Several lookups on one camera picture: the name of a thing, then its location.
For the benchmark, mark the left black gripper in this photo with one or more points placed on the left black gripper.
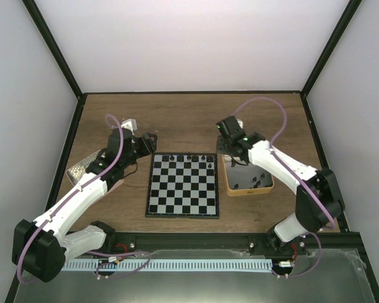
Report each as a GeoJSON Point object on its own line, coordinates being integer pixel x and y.
{"type": "Point", "coordinates": [148, 147]}

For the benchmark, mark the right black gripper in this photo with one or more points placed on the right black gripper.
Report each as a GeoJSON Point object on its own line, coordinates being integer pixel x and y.
{"type": "Point", "coordinates": [220, 147]}

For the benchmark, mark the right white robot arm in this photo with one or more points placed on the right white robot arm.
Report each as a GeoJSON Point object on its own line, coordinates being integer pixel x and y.
{"type": "Point", "coordinates": [318, 198]}

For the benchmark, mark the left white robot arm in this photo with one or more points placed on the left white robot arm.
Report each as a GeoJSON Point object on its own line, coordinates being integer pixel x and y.
{"type": "Point", "coordinates": [42, 247]}

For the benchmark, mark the yellow tin of black pieces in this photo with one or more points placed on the yellow tin of black pieces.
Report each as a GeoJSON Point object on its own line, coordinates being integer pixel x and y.
{"type": "Point", "coordinates": [243, 179]}

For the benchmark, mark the pink tin of white pieces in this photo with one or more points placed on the pink tin of white pieces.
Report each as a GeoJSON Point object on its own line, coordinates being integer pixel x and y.
{"type": "Point", "coordinates": [76, 172]}

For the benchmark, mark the black and white chessboard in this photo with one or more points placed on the black and white chessboard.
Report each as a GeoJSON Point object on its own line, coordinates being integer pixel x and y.
{"type": "Point", "coordinates": [184, 189]}

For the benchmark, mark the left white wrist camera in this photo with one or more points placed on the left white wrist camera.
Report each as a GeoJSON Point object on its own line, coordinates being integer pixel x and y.
{"type": "Point", "coordinates": [130, 124]}

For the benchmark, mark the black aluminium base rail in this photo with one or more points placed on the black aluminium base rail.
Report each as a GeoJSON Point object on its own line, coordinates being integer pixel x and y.
{"type": "Point", "coordinates": [146, 241]}

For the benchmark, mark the light blue slotted cable duct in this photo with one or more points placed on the light blue slotted cable duct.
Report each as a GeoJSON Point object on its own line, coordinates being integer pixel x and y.
{"type": "Point", "coordinates": [174, 265]}

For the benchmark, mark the black cage frame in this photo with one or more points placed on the black cage frame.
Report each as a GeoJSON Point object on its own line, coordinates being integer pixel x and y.
{"type": "Point", "coordinates": [347, 15]}

